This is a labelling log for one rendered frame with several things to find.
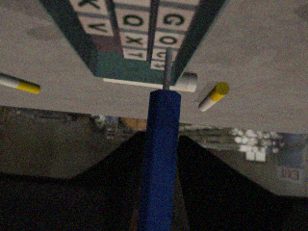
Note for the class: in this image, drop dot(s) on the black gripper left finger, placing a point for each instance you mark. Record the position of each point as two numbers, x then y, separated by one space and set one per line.
101 198

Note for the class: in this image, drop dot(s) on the keyboard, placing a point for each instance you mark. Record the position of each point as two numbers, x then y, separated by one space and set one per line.
128 40

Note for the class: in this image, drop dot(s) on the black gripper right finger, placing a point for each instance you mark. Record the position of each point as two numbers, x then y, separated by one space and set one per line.
218 198

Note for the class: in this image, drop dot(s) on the blue stylus with white tip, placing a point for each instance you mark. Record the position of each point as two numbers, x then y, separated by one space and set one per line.
159 160

